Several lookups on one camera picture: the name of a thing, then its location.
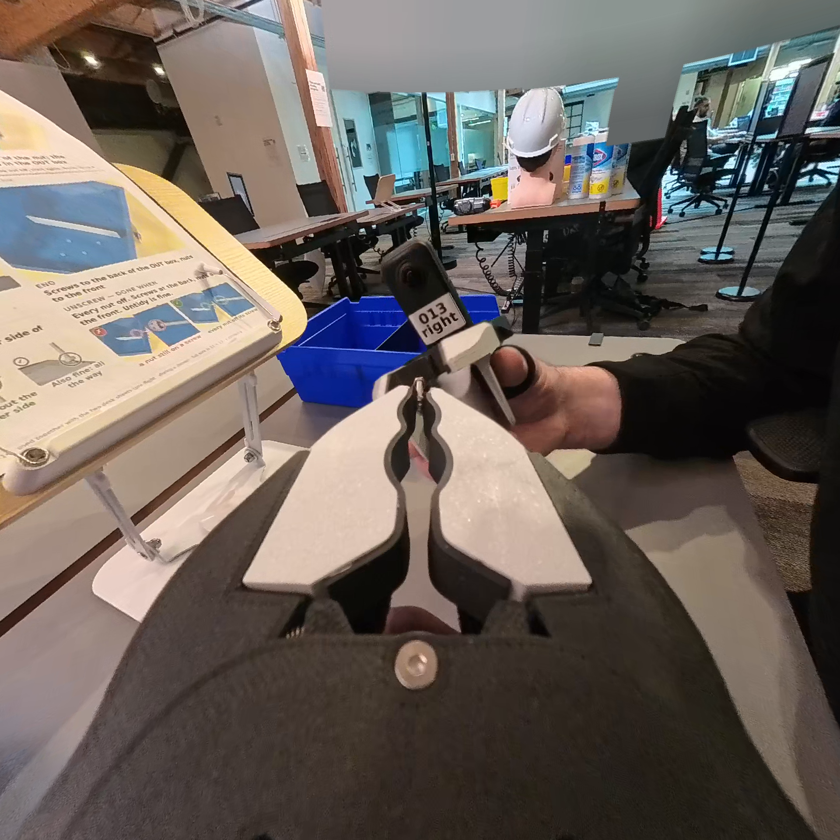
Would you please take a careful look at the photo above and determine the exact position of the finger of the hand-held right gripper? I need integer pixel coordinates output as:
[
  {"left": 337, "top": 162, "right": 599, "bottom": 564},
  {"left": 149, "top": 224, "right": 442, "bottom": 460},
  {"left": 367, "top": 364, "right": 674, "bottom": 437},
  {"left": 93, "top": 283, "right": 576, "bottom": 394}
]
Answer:
[
  {"left": 427, "top": 323, "right": 505, "bottom": 388},
  {"left": 371, "top": 371, "right": 416, "bottom": 403}
]

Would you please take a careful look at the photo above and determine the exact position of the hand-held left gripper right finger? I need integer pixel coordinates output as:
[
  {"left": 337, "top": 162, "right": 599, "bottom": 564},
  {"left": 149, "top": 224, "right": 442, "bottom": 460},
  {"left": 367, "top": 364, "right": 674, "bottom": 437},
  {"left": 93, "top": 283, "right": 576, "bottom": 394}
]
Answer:
[{"left": 425, "top": 387, "right": 593, "bottom": 636}]

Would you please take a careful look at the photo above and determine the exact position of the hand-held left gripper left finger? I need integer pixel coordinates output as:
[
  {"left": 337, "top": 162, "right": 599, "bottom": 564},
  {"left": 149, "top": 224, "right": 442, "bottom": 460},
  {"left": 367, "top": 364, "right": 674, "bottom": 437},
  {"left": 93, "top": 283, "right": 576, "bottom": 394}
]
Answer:
[{"left": 241, "top": 386, "right": 414, "bottom": 636}]

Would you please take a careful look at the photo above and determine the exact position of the person's right forearm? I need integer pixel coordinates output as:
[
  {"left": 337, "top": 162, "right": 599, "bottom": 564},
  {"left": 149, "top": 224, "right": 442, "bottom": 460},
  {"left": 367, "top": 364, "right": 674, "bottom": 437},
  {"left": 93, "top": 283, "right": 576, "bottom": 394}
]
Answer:
[{"left": 589, "top": 315, "right": 840, "bottom": 462}]

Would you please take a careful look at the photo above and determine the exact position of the person's right hand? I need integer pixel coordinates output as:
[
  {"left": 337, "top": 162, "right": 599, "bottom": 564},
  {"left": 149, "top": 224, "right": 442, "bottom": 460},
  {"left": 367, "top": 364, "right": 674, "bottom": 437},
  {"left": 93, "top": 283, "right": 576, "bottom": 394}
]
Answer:
[{"left": 491, "top": 346, "right": 623, "bottom": 457}]

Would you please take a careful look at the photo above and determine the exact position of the blue divided plastic bin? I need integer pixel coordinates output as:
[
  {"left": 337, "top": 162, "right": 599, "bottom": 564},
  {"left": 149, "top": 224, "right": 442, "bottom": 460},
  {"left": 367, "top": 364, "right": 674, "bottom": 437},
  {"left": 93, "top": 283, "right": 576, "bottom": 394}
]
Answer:
[{"left": 277, "top": 294, "right": 501, "bottom": 408}]

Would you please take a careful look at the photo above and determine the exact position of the wooden top desk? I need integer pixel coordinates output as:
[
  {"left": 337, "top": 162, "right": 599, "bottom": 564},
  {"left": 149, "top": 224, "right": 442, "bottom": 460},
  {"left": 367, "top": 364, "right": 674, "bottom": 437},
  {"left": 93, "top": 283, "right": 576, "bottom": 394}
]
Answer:
[
  {"left": 448, "top": 180, "right": 641, "bottom": 336},
  {"left": 357, "top": 199, "right": 427, "bottom": 253},
  {"left": 236, "top": 210, "right": 370, "bottom": 299}
]

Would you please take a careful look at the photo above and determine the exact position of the wooden laptop stand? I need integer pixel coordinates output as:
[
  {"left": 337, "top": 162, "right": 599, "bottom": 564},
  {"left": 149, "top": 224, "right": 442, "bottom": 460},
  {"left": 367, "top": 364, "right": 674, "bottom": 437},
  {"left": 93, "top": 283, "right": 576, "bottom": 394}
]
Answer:
[{"left": 366, "top": 174, "right": 421, "bottom": 211}]

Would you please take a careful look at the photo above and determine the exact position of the black pole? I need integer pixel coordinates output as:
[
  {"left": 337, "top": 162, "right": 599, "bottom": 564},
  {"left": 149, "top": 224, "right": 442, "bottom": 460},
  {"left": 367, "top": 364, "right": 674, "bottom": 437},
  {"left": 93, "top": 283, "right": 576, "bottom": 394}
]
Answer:
[{"left": 420, "top": 92, "right": 442, "bottom": 260}]

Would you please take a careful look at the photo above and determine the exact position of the pink mannequin head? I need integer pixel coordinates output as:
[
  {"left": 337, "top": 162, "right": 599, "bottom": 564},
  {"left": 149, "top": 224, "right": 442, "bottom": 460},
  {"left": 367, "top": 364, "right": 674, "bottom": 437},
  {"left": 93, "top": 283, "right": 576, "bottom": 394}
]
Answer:
[{"left": 508, "top": 147, "right": 568, "bottom": 210}]

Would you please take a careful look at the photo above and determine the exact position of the wooden pillar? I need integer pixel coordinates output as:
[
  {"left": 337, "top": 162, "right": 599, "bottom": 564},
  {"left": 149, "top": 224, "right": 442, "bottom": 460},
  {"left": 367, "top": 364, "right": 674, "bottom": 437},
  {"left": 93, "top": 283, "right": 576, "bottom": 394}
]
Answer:
[{"left": 276, "top": 0, "right": 350, "bottom": 212}]

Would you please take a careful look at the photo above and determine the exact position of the blue label wipes canister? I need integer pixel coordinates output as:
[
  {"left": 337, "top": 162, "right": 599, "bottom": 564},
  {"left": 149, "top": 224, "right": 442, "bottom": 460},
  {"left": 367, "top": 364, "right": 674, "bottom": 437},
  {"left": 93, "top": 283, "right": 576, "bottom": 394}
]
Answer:
[{"left": 567, "top": 134, "right": 595, "bottom": 200}]

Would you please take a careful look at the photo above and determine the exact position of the white hard hat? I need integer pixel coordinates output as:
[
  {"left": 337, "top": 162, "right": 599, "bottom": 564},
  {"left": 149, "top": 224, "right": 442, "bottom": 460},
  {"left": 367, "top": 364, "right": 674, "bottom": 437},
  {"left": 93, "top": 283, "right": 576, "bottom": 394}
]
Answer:
[{"left": 505, "top": 87, "right": 567, "bottom": 158}]

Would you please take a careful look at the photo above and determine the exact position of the white paper notice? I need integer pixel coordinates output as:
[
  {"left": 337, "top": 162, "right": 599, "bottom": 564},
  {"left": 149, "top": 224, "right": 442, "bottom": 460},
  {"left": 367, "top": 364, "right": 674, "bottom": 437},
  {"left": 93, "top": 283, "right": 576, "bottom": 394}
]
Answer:
[{"left": 307, "top": 69, "right": 333, "bottom": 127}]

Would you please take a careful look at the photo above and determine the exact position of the black mesh office chair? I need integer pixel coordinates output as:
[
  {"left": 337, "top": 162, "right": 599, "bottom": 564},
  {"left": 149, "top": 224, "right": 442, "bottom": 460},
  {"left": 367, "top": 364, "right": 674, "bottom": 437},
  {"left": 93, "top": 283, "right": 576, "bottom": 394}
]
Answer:
[{"left": 748, "top": 407, "right": 824, "bottom": 484}]

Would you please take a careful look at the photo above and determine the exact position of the laminated instruction sheet board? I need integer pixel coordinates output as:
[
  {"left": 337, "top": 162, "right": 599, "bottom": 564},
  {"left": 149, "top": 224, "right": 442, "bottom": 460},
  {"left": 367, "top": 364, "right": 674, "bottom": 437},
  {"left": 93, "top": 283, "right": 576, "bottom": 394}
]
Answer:
[{"left": 0, "top": 88, "right": 284, "bottom": 496}]

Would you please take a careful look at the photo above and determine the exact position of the person's black clad torso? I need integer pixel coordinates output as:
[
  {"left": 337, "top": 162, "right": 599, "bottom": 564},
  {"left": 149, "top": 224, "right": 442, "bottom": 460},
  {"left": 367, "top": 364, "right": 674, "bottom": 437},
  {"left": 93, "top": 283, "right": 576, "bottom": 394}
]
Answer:
[{"left": 742, "top": 187, "right": 840, "bottom": 700}]

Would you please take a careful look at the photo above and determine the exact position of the black sign board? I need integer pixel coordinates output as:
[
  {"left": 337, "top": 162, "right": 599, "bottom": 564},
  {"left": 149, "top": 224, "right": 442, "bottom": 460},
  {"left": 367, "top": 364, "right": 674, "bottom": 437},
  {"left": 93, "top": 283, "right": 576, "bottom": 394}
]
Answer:
[{"left": 777, "top": 56, "right": 832, "bottom": 139}]

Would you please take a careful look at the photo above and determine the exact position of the black coiled cable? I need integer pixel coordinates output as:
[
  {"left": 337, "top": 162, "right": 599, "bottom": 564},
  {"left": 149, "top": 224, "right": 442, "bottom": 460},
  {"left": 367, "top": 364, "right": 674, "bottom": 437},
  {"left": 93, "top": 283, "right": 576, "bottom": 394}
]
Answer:
[{"left": 476, "top": 241, "right": 511, "bottom": 298}]

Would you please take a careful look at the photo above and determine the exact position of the black stanchion post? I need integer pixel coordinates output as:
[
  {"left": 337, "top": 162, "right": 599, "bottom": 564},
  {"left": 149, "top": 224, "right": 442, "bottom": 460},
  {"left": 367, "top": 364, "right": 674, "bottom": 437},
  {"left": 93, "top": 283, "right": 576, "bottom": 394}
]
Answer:
[
  {"left": 715, "top": 131, "right": 791, "bottom": 303},
  {"left": 697, "top": 128, "right": 762, "bottom": 265}
]

